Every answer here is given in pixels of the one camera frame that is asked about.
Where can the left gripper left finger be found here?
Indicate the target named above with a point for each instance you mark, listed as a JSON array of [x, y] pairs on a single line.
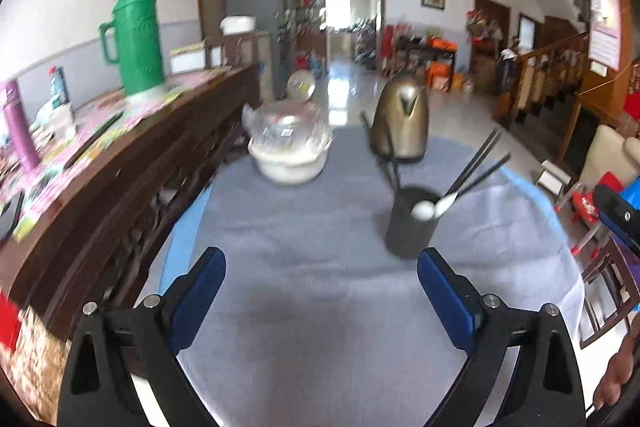
[[97, 388]]

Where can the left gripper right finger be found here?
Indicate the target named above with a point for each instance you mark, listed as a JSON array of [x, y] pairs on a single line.
[[544, 388]]

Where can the white plastic spoon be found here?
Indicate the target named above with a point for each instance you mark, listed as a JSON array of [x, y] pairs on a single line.
[[444, 204]]

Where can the person's right hand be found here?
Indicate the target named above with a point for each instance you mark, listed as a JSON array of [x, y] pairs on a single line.
[[619, 370]]

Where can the dark wooden chair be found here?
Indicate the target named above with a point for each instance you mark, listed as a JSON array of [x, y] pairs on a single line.
[[616, 269]]

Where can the red child chair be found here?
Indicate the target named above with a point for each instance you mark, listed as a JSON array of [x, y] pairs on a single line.
[[580, 197]]

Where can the beige sofa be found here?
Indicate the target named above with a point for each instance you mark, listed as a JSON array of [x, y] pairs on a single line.
[[610, 151]]

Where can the white step stool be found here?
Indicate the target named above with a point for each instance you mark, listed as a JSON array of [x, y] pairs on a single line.
[[552, 178]]

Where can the blue under cloth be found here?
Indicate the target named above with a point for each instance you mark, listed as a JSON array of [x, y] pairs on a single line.
[[183, 237]]

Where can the dark carved wooden sideboard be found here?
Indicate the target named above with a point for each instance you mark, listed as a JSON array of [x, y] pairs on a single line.
[[98, 239]]

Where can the wooden stair railing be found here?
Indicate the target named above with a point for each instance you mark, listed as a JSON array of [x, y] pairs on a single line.
[[547, 75]]

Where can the dark grey utensil holder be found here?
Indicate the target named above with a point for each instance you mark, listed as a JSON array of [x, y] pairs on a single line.
[[407, 236]]

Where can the purple bottle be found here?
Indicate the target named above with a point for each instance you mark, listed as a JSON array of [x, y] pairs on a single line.
[[14, 114]]

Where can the brass electric kettle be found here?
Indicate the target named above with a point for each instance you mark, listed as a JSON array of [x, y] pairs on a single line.
[[402, 114]]

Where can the white bowl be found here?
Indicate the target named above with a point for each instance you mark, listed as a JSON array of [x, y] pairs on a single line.
[[292, 168]]

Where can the dark dining table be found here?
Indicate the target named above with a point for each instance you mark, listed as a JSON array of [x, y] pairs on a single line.
[[434, 56]]

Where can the clear plastic bag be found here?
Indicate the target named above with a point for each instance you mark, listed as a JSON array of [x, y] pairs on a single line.
[[286, 127]]

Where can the green thermos jug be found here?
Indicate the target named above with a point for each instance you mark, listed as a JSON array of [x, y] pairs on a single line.
[[131, 42]]

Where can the small white fan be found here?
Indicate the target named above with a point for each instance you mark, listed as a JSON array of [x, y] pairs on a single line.
[[300, 86]]

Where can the grey refrigerator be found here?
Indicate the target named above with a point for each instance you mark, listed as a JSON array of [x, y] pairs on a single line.
[[268, 41]]

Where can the wall calendar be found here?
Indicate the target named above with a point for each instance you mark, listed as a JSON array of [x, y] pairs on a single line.
[[604, 33]]

